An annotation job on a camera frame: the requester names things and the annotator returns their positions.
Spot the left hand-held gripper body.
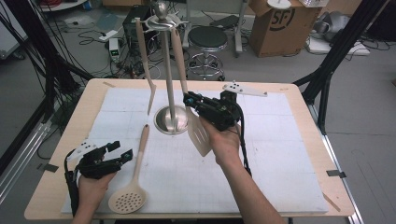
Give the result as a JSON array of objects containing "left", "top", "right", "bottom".
[{"left": 65, "top": 138, "right": 124, "bottom": 181}]

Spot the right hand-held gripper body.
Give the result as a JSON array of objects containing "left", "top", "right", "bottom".
[{"left": 199, "top": 81, "right": 269, "bottom": 133}]

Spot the beige slotted turner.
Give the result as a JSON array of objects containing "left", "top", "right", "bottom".
[{"left": 170, "top": 27, "right": 217, "bottom": 158}]

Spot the metal utensil rack stand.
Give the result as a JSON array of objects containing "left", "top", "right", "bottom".
[{"left": 135, "top": 0, "right": 190, "bottom": 136}]

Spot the beige perforated skimmer spoon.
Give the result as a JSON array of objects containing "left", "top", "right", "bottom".
[{"left": 107, "top": 123, "right": 150, "bottom": 215}]

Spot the person's left hand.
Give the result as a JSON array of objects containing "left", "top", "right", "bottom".
[{"left": 76, "top": 172, "right": 118, "bottom": 217}]

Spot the person's right hand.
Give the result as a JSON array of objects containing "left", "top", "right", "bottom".
[{"left": 199, "top": 116, "right": 243, "bottom": 168}]

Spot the black tape strip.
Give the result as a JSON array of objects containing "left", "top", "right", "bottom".
[
  {"left": 36, "top": 162, "right": 60, "bottom": 174},
  {"left": 326, "top": 169, "right": 347, "bottom": 179}
]

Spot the black round stool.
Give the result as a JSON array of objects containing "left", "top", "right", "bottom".
[{"left": 186, "top": 25, "right": 229, "bottom": 82}]

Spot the white foam mat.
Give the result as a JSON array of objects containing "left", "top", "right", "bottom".
[{"left": 61, "top": 87, "right": 330, "bottom": 216}]

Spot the black flat device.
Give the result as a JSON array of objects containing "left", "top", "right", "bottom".
[{"left": 209, "top": 14, "right": 240, "bottom": 31}]

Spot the black computer tower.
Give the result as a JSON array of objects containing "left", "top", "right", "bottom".
[{"left": 121, "top": 5, "right": 155, "bottom": 59}]

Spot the white power adapter box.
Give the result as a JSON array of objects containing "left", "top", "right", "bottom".
[{"left": 108, "top": 37, "right": 120, "bottom": 63}]

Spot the cardboard box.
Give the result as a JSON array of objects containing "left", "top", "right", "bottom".
[{"left": 248, "top": 0, "right": 322, "bottom": 59}]

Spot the white power strip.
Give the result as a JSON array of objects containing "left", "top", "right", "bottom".
[{"left": 98, "top": 29, "right": 120, "bottom": 43}]

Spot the white flat board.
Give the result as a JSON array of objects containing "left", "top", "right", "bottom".
[{"left": 306, "top": 36, "right": 372, "bottom": 57}]

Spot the white round plate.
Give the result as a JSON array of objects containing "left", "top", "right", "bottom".
[{"left": 266, "top": 0, "right": 292, "bottom": 10}]

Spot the grey bag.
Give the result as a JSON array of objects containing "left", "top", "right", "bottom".
[{"left": 312, "top": 10, "right": 351, "bottom": 43}]

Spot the white round table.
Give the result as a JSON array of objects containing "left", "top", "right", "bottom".
[{"left": 38, "top": 0, "right": 90, "bottom": 13}]

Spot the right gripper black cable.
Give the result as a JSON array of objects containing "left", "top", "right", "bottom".
[{"left": 233, "top": 101, "right": 253, "bottom": 177}]

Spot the tangle of floor cables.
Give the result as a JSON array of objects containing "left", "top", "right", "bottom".
[{"left": 78, "top": 27, "right": 194, "bottom": 80}]

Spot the grey metal post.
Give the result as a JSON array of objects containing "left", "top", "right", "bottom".
[{"left": 233, "top": 0, "right": 250, "bottom": 59}]

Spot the aluminium rail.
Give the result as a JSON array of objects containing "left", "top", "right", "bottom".
[
  {"left": 306, "top": 102, "right": 365, "bottom": 224},
  {"left": 0, "top": 120, "right": 52, "bottom": 203}
]

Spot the black metal frame stand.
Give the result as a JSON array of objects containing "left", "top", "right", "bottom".
[
  {"left": 292, "top": 0, "right": 390, "bottom": 135},
  {"left": 0, "top": 0, "right": 94, "bottom": 125}
]

